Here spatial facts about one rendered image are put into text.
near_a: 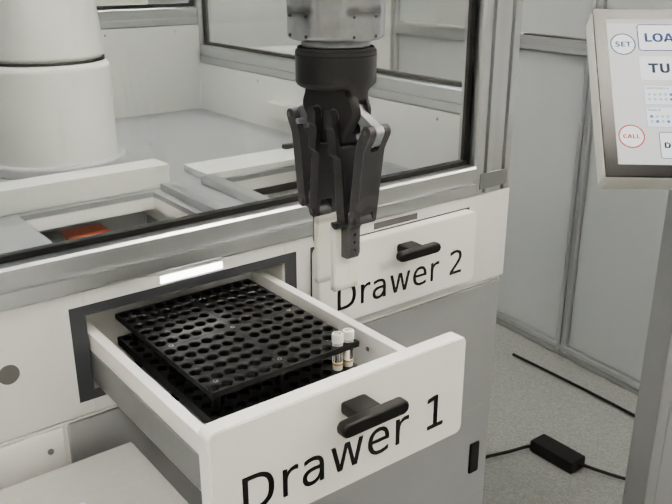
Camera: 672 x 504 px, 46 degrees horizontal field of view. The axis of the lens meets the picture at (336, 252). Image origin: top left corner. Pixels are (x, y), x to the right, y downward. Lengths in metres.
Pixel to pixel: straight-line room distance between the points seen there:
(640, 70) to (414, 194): 0.47
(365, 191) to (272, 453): 0.25
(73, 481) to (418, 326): 0.55
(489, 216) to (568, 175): 1.45
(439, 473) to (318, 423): 0.70
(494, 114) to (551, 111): 1.51
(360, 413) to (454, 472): 0.73
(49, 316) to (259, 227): 0.26
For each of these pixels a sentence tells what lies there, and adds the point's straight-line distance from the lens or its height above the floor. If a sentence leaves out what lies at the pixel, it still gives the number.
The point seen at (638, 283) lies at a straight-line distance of 2.59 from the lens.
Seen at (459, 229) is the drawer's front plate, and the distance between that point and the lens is 1.18.
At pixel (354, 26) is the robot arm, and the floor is 1.22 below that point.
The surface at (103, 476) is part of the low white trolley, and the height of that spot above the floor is 0.76.
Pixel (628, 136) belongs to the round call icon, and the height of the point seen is 1.01.
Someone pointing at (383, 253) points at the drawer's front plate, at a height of 0.90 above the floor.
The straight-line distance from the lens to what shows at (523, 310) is 2.95.
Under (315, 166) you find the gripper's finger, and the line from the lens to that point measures 0.78.
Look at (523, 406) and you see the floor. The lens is 2.53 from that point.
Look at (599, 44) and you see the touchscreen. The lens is 1.42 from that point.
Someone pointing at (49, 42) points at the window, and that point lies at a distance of 0.84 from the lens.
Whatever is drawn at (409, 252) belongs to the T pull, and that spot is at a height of 0.91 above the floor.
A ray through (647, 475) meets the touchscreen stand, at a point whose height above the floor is 0.34.
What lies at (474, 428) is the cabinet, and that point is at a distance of 1.41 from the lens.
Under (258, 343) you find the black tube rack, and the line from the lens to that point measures 0.84.
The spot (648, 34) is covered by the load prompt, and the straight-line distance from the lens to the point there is 1.45.
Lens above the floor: 1.28
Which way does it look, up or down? 20 degrees down
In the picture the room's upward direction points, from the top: straight up
